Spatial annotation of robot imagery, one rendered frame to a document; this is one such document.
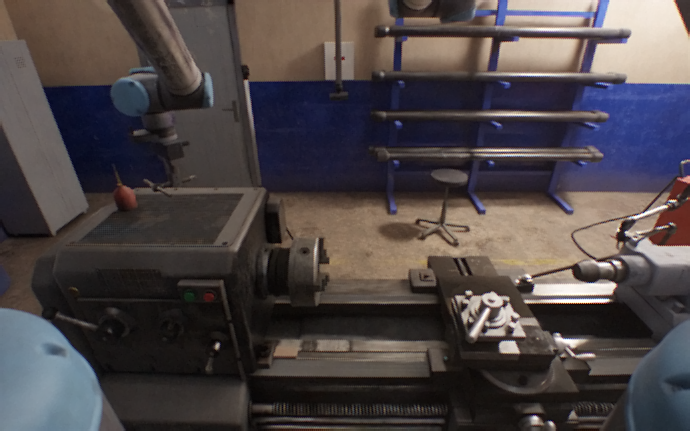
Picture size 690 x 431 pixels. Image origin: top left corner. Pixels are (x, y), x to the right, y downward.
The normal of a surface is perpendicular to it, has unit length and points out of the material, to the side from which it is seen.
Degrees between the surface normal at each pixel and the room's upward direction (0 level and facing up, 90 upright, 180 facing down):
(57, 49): 90
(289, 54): 90
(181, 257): 45
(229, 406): 32
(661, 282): 86
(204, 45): 90
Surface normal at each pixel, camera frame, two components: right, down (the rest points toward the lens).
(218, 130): -0.01, 0.48
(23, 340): 0.07, -0.88
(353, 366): -0.01, -0.43
